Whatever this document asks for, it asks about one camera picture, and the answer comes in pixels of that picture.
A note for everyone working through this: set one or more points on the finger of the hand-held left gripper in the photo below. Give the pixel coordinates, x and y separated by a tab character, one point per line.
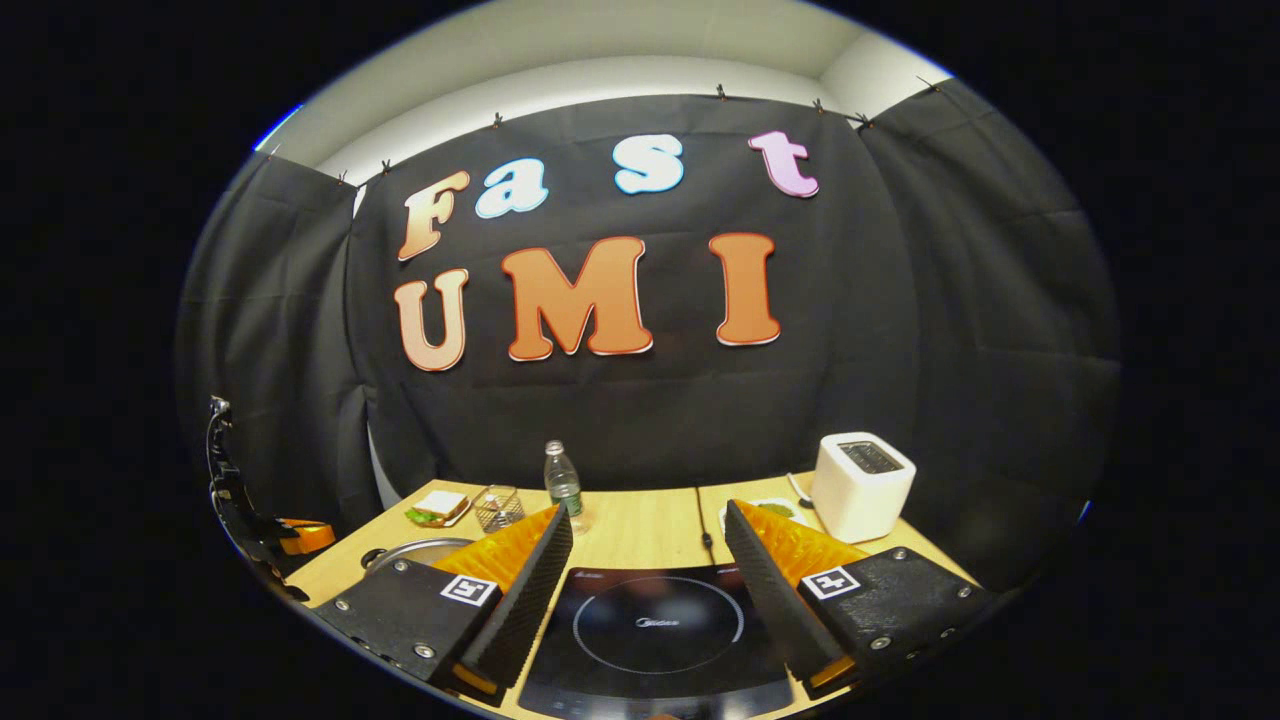
305	537

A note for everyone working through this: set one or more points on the row of small cloth clips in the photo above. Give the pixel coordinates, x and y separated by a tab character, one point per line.
720	94

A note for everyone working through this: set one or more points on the white toaster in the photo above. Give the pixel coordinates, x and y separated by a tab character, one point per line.
860	490

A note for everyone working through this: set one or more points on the ceiling light tube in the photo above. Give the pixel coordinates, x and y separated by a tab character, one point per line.
278	128

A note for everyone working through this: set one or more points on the small white plate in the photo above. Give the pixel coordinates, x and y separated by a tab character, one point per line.
460	516

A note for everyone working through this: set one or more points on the black backdrop cloth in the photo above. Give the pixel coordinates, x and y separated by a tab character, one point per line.
650	410

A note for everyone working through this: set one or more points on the black induction cooktop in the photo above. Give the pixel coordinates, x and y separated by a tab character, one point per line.
650	660

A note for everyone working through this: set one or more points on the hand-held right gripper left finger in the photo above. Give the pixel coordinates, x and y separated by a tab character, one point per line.
530	600

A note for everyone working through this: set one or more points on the clear plastic water bottle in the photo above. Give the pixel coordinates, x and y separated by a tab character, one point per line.
563	485

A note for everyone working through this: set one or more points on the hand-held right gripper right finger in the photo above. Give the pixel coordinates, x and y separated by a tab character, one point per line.
770	600

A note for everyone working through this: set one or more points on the sandwich with lettuce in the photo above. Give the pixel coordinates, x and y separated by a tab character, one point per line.
437	506

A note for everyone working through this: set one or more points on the white divided bean dish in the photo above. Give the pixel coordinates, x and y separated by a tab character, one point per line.
775	510

